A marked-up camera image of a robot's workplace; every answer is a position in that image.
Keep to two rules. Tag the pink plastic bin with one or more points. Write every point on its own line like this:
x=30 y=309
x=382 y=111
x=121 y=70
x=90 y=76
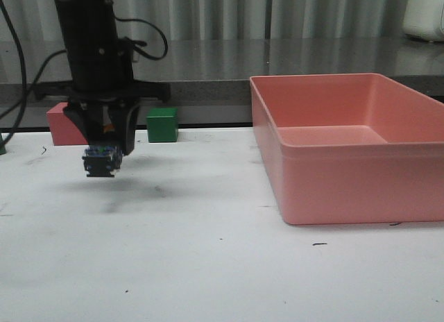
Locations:
x=349 y=148

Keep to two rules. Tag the pink cube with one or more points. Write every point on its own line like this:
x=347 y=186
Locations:
x=63 y=130

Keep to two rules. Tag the grey curtain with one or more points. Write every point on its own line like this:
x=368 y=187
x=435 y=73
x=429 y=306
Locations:
x=259 y=19

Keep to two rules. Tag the dark green block at edge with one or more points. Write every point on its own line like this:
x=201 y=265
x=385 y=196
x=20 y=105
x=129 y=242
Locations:
x=2 y=147

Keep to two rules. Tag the green cube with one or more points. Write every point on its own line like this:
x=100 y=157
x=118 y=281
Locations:
x=162 y=125

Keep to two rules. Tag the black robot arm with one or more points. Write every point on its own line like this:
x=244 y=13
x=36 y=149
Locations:
x=97 y=19

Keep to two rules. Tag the yellow push button switch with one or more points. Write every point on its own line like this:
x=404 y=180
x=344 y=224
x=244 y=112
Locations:
x=103 y=158

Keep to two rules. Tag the white kitchen appliance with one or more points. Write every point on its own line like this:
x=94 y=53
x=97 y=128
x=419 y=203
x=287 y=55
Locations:
x=423 y=19

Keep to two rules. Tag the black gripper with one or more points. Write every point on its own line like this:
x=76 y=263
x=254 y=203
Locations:
x=102 y=71

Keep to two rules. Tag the grey stone counter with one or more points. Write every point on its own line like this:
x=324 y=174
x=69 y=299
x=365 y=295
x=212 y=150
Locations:
x=217 y=72

